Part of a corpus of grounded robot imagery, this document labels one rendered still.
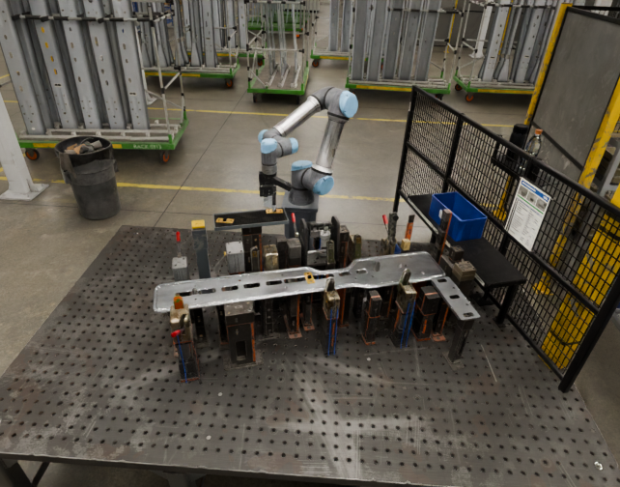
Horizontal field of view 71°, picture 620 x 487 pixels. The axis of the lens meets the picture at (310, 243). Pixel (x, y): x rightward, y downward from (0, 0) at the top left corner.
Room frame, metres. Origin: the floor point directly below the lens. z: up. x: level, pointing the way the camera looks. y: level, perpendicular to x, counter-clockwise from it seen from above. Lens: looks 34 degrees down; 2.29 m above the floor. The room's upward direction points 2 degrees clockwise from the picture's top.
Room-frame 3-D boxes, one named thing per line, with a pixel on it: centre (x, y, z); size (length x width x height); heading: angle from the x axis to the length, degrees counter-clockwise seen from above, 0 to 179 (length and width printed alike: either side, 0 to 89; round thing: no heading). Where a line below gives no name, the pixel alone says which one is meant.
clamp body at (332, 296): (1.47, -0.11, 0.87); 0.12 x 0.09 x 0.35; 15
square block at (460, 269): (1.68, -0.75, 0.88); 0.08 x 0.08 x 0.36; 15
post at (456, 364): (1.41, -0.70, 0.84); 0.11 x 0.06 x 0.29; 15
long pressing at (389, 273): (1.61, 0.01, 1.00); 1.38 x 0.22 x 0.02; 105
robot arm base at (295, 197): (2.21, 0.06, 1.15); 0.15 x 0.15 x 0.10
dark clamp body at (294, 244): (1.80, 0.08, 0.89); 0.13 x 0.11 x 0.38; 15
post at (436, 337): (1.58, -0.65, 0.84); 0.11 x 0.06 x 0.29; 15
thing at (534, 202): (1.78, -1.01, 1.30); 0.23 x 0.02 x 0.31; 15
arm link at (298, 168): (2.21, 0.06, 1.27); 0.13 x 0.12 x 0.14; 43
